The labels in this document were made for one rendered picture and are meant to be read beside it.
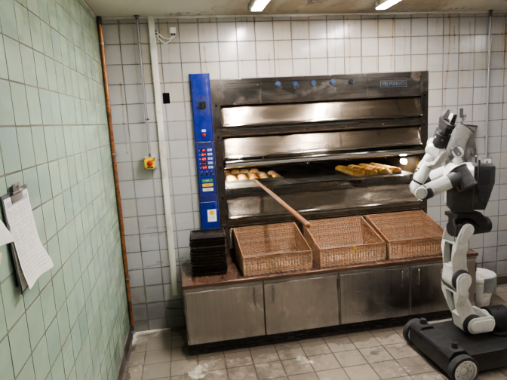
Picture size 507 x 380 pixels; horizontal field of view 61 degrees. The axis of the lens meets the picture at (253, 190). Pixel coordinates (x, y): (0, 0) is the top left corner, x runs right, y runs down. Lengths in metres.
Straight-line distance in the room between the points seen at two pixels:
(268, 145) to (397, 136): 1.18
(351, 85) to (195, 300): 2.22
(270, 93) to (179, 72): 0.77
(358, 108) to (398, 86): 0.42
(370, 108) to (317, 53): 0.68
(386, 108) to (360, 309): 1.74
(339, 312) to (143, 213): 1.79
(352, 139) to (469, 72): 1.25
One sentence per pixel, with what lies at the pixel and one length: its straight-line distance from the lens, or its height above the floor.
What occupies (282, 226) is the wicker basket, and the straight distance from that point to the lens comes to 3.78.
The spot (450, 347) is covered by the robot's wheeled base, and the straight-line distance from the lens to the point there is 3.29.
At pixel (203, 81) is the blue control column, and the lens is 3.60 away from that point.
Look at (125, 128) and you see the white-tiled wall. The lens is 3.64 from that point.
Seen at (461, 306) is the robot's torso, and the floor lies 0.42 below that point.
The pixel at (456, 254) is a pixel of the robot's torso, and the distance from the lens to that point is 3.19.
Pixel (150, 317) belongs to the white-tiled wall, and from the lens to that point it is 3.99.
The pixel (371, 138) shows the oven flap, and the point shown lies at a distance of 3.99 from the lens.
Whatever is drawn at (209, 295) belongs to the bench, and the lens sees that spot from 3.33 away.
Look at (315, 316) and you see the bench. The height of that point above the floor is 0.20.
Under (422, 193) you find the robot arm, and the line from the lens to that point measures 2.83.
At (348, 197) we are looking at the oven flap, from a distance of 3.96.
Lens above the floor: 1.77
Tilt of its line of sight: 9 degrees down
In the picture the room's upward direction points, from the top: 3 degrees counter-clockwise
